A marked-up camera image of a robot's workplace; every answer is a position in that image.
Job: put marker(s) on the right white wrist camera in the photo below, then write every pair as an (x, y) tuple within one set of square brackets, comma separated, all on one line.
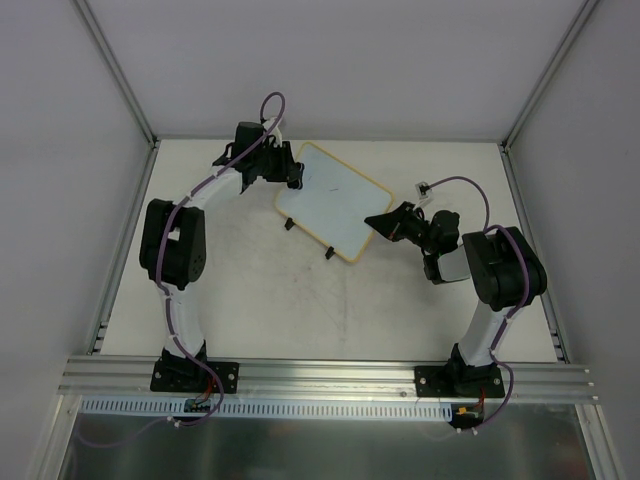
[(425, 193)]

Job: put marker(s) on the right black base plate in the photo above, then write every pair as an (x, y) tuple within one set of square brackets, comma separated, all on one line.
[(469, 382)]

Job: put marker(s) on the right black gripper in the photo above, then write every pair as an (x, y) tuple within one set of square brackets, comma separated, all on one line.
[(401, 225)]

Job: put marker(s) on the aluminium mounting rail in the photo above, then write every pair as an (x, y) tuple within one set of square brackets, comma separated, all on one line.
[(555, 383)]

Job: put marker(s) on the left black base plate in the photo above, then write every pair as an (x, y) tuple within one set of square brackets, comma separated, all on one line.
[(225, 375)]

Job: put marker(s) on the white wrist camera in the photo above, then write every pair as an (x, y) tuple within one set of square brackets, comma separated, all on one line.
[(272, 125), (425, 193)]

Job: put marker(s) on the black whiteboard eraser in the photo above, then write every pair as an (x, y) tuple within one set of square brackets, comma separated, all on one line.
[(295, 176)]

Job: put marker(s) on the yellow framed small whiteboard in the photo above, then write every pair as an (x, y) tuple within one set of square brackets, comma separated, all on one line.
[(334, 201)]

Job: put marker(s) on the white slotted cable duct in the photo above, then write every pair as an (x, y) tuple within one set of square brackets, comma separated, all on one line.
[(268, 408)]

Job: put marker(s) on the black whiteboard foot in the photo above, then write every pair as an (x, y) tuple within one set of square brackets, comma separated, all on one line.
[(330, 252), (289, 224)]

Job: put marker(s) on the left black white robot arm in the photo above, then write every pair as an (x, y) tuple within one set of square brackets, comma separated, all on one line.
[(173, 249)]

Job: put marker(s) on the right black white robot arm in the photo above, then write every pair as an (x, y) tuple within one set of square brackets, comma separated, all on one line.
[(506, 275)]

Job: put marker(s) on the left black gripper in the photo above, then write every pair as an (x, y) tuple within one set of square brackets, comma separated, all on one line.
[(284, 163)]

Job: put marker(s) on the left black whiteboard foot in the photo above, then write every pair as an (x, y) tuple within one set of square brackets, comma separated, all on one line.
[(289, 224)]

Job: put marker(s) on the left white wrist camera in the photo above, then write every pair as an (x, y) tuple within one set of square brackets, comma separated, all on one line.
[(272, 125)]

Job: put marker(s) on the right black whiteboard foot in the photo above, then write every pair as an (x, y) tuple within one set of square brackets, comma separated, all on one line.
[(330, 252)]

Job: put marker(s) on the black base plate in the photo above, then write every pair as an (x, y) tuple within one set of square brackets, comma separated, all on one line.
[(225, 375), (469, 382)]

